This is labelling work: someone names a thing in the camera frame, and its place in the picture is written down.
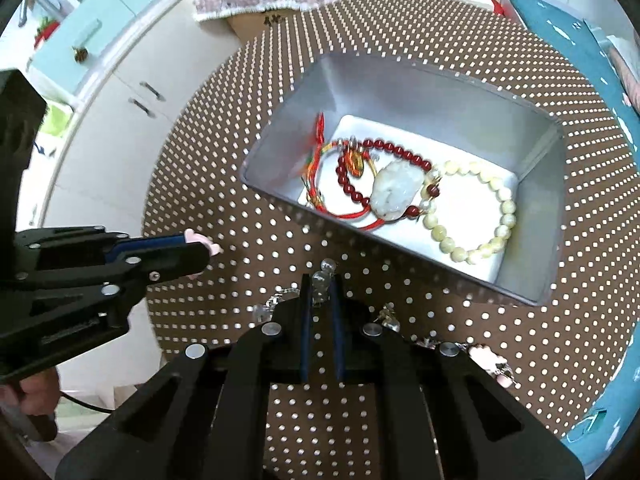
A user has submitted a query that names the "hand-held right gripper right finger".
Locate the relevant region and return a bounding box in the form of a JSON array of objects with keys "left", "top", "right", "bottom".
[{"left": 327, "top": 274, "right": 586, "bottom": 480}]

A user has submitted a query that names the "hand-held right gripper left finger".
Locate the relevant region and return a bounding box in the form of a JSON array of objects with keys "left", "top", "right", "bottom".
[{"left": 55, "top": 274, "right": 314, "bottom": 480}]

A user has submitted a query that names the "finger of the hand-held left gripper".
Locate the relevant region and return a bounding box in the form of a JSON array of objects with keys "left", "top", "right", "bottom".
[
  {"left": 100, "top": 252, "right": 211, "bottom": 331},
  {"left": 102, "top": 232, "right": 211, "bottom": 262}
]

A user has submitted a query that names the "pink flower ornament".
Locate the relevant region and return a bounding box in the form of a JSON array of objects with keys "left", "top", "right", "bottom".
[
  {"left": 184, "top": 229, "right": 223, "bottom": 257},
  {"left": 470, "top": 345, "right": 516, "bottom": 388}
]

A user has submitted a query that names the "clear crystal bead bracelet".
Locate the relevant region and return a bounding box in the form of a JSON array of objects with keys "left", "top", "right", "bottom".
[{"left": 252, "top": 257, "right": 401, "bottom": 333}]

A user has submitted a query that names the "red string bracelet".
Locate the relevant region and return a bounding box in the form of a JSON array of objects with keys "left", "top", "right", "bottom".
[{"left": 299, "top": 112, "right": 396, "bottom": 231}]

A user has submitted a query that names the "red bead bracelet jade pendant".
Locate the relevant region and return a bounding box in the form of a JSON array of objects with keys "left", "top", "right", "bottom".
[{"left": 335, "top": 137, "right": 443, "bottom": 223}]

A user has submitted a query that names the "multicolour braided string charm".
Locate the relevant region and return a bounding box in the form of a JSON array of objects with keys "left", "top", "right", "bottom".
[{"left": 302, "top": 140, "right": 381, "bottom": 181}]

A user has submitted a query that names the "cream bead bracelet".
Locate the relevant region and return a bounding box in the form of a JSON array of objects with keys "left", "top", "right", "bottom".
[{"left": 422, "top": 160, "right": 518, "bottom": 263}]

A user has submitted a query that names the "silver metal tin box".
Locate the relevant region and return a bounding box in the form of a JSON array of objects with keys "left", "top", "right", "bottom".
[{"left": 239, "top": 52, "right": 565, "bottom": 307}]

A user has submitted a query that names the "person's left hand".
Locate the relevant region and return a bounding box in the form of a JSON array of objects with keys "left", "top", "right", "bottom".
[{"left": 0, "top": 366, "right": 62, "bottom": 418}]

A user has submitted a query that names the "round brown polka-dot table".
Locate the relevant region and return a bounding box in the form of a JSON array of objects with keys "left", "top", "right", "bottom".
[{"left": 141, "top": 0, "right": 628, "bottom": 480}]

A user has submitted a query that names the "white low cabinet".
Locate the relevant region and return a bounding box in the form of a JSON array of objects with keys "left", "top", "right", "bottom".
[{"left": 15, "top": 0, "right": 241, "bottom": 401}]

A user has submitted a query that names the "green plastic bag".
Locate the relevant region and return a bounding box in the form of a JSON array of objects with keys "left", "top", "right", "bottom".
[{"left": 42, "top": 102, "right": 76, "bottom": 136}]

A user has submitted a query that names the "pale green drawer cabinet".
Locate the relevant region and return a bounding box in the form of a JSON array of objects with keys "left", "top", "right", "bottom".
[{"left": 27, "top": 0, "right": 188, "bottom": 96}]

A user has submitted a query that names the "red ornament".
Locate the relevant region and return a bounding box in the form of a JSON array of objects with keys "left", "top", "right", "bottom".
[{"left": 32, "top": 17, "right": 61, "bottom": 48}]

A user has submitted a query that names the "cardboard box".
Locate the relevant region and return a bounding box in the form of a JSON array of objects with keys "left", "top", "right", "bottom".
[{"left": 227, "top": 2, "right": 301, "bottom": 43}]

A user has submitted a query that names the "black cable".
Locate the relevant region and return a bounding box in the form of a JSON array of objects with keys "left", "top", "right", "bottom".
[{"left": 59, "top": 391, "right": 115, "bottom": 415}]

